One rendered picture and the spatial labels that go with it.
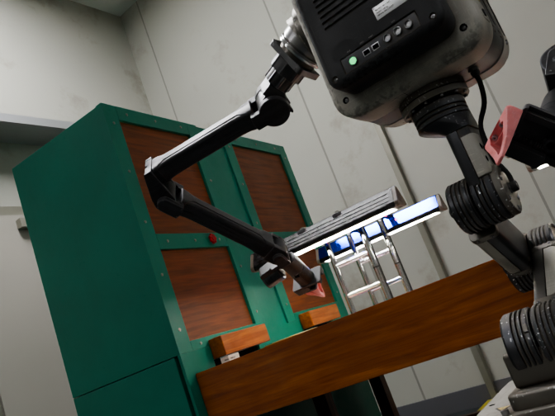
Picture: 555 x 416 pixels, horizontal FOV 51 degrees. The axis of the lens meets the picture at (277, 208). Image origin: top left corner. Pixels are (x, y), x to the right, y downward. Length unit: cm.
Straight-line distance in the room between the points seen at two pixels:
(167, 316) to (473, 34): 134
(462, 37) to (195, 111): 411
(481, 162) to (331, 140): 317
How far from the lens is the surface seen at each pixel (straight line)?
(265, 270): 179
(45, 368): 382
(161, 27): 555
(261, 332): 230
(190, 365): 203
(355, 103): 120
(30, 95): 472
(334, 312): 288
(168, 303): 204
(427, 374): 413
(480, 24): 115
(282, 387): 185
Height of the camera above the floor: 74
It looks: 13 degrees up
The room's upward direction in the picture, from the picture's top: 21 degrees counter-clockwise
